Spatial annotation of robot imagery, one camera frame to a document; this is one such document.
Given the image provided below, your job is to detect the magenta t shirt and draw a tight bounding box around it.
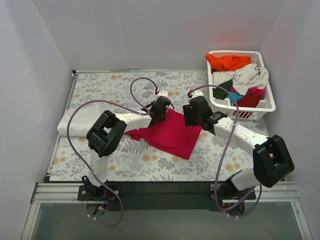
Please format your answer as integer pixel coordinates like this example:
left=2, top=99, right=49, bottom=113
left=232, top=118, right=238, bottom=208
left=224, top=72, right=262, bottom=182
left=127, top=109, right=202, bottom=160

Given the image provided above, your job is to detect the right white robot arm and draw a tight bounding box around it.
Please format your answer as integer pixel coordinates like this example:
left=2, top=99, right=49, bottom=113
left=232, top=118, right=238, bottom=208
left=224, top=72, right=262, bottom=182
left=183, top=96, right=295, bottom=199

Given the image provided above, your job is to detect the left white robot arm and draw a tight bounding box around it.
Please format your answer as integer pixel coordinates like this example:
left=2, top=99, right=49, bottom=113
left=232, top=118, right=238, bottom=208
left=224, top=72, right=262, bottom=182
left=82, top=95, right=172, bottom=200

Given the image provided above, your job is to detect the floral table mat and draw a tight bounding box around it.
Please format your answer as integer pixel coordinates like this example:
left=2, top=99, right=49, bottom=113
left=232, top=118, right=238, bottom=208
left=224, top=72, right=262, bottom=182
left=49, top=71, right=253, bottom=182

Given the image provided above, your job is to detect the dark green t shirt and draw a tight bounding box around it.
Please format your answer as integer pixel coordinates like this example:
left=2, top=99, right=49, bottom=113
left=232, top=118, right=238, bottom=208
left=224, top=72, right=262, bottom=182
left=213, top=79, right=233, bottom=100

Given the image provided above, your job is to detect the teal t shirt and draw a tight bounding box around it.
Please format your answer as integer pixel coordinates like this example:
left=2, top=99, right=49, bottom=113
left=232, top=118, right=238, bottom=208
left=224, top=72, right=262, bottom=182
left=226, top=91, right=249, bottom=104

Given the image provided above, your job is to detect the dark red t shirt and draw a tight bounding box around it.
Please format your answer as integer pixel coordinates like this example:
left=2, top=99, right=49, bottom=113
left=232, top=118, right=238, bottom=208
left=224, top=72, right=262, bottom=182
left=237, top=94, right=261, bottom=108

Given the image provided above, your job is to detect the pink garment in basket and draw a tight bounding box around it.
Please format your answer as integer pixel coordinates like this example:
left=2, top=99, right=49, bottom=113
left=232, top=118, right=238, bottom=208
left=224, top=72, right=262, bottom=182
left=247, top=87, right=266, bottom=97

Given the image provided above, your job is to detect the orange t shirt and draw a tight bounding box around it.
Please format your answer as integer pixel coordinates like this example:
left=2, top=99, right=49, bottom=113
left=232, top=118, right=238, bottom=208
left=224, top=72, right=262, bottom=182
left=205, top=53, right=252, bottom=72

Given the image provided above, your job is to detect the white grey t shirt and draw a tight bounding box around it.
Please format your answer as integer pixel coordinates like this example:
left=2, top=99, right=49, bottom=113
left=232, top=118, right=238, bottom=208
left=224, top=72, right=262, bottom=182
left=211, top=63, right=269, bottom=96

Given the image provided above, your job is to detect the folded white t shirt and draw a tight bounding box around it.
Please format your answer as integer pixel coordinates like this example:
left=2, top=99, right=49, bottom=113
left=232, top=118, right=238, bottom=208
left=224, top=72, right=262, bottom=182
left=57, top=104, right=103, bottom=137

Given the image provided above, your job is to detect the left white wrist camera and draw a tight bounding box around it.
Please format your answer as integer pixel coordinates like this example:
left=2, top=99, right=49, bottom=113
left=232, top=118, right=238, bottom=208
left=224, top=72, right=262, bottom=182
left=155, top=89, right=168, bottom=100

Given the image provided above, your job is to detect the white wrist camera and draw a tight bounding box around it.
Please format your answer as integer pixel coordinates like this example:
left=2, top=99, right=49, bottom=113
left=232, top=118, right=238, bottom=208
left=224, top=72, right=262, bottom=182
left=187, top=90, right=204, bottom=99
left=155, top=89, right=168, bottom=100

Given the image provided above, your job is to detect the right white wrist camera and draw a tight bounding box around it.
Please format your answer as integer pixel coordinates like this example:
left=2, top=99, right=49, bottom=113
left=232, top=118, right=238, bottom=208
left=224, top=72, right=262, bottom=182
left=187, top=90, right=204, bottom=99

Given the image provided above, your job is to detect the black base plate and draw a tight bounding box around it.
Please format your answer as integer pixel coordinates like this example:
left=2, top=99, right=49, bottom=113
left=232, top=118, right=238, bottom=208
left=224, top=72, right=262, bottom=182
left=77, top=180, right=257, bottom=213

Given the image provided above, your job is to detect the aluminium frame rail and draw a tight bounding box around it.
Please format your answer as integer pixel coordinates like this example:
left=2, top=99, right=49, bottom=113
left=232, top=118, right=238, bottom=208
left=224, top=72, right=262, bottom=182
left=22, top=181, right=312, bottom=240

